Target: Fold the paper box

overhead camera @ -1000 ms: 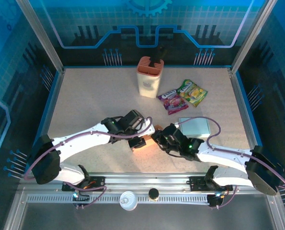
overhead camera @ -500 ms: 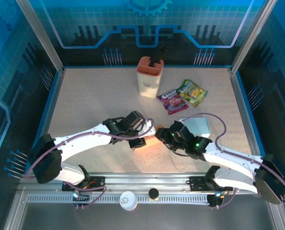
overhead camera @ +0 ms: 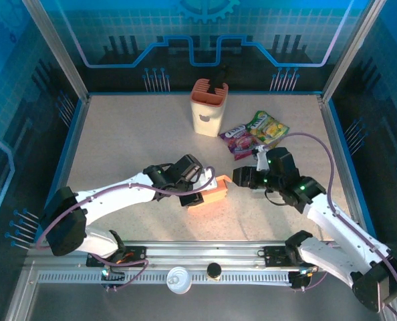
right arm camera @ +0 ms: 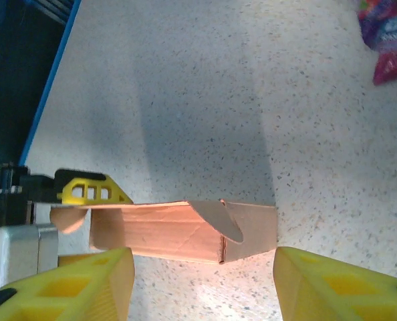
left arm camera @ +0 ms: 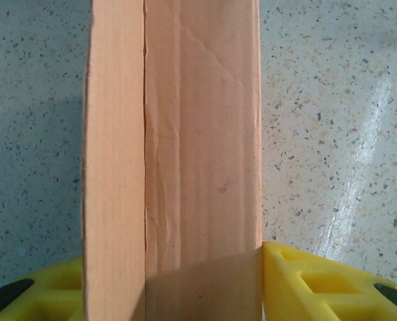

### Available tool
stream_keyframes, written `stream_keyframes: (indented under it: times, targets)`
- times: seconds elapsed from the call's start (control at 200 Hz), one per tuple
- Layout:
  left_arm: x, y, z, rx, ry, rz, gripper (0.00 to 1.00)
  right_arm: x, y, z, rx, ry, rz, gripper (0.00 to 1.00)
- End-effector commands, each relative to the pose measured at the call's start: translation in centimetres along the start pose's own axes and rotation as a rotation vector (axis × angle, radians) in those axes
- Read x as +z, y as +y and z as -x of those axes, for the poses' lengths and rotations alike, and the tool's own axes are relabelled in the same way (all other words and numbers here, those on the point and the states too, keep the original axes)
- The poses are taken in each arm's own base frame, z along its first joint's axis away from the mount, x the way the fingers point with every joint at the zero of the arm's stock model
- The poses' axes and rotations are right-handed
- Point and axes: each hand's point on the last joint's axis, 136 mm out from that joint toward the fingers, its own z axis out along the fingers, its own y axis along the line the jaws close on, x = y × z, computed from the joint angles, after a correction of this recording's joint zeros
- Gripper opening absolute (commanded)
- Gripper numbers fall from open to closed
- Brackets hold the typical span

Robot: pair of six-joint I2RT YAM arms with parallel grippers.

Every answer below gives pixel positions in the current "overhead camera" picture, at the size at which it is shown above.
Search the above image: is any white round lid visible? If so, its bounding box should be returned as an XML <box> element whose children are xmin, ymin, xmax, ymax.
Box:
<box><xmin>166</xmin><ymin>266</ymin><xmax>192</xmax><ymax>295</ymax></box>

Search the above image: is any yellow green candy bag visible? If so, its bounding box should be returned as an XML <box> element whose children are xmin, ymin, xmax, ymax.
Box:
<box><xmin>245</xmin><ymin>110</ymin><xmax>291</xmax><ymax>150</ymax></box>

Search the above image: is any purple candy bag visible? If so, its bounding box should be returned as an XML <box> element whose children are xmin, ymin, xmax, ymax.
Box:
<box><xmin>218</xmin><ymin>123</ymin><xmax>265</xmax><ymax>161</ymax></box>

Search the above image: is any orange paper box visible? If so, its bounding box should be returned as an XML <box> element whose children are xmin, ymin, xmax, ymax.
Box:
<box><xmin>186</xmin><ymin>174</ymin><xmax>233</xmax><ymax>211</ymax></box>

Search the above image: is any aluminium frame post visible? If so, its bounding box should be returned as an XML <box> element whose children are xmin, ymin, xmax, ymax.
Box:
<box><xmin>21</xmin><ymin>0</ymin><xmax>92</xmax><ymax>105</ymax></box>
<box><xmin>320</xmin><ymin>0</ymin><xmax>386</xmax><ymax>103</ymax></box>

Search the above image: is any aluminium side rail blue trim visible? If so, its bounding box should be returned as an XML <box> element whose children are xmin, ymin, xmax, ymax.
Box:
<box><xmin>318</xmin><ymin>95</ymin><xmax>378</xmax><ymax>243</ymax></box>
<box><xmin>34</xmin><ymin>95</ymin><xmax>92</xmax><ymax>243</ymax></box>

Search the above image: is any aluminium mounting rail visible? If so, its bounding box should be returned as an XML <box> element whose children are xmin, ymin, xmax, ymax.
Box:
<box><xmin>24</xmin><ymin>239</ymin><xmax>386</xmax><ymax>274</ymax></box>

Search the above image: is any white slotted cable duct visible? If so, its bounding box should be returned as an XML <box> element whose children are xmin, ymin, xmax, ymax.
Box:
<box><xmin>37</xmin><ymin>271</ymin><xmax>293</xmax><ymax>286</ymax></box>

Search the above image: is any black round knob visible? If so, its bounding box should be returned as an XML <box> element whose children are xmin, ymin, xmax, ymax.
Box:
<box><xmin>207</xmin><ymin>262</ymin><xmax>223</xmax><ymax>281</ymax></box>

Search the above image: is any black cable bracket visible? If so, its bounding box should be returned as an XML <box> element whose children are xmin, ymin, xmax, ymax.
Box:
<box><xmin>287</xmin><ymin>270</ymin><xmax>312</xmax><ymax>292</ymax></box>
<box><xmin>100</xmin><ymin>269</ymin><xmax>126</xmax><ymax>292</ymax></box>

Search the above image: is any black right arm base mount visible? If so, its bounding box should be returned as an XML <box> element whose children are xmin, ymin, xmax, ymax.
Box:
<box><xmin>263</xmin><ymin>245</ymin><xmax>325</xmax><ymax>268</ymax></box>

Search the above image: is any cream knife block orange top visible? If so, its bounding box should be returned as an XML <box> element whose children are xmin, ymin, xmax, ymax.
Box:
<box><xmin>190</xmin><ymin>78</ymin><xmax>229</xmax><ymax>138</ymax></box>

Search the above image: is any black knife handle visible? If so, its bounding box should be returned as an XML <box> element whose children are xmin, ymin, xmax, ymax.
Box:
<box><xmin>207</xmin><ymin>66</ymin><xmax>230</xmax><ymax>95</ymax></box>

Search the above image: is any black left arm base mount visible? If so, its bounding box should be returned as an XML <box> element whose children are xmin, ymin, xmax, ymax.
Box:
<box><xmin>86</xmin><ymin>245</ymin><xmax>148</xmax><ymax>268</ymax></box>

